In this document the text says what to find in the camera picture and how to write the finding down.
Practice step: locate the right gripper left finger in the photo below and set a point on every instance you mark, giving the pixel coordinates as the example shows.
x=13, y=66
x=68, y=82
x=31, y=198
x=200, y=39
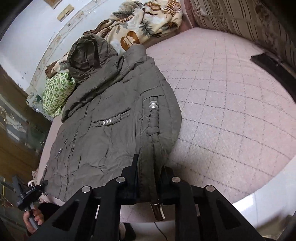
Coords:
x=94, y=213

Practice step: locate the green white patterned pillow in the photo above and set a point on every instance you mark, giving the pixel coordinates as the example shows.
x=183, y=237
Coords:
x=57, y=90

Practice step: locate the light switch plate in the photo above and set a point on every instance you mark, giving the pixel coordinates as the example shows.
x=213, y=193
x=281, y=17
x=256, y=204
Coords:
x=65, y=12

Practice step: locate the leaf pattern cream blanket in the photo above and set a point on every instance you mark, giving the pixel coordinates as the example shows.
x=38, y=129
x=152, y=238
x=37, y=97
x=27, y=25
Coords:
x=136, y=22

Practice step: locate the person's left hand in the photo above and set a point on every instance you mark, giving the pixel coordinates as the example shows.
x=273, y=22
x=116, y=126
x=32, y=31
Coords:
x=36, y=215

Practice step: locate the wooden stained glass door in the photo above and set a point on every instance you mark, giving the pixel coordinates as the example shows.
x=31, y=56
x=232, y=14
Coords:
x=23, y=135

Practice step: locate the pink quilted mattress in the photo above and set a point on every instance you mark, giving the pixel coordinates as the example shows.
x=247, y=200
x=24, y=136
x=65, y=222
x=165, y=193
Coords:
x=238, y=122

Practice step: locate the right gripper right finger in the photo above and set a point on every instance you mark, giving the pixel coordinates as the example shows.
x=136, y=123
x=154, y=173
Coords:
x=203, y=213

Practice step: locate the grey quilted hooded coat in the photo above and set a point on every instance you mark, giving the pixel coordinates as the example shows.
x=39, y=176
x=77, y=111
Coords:
x=122, y=106

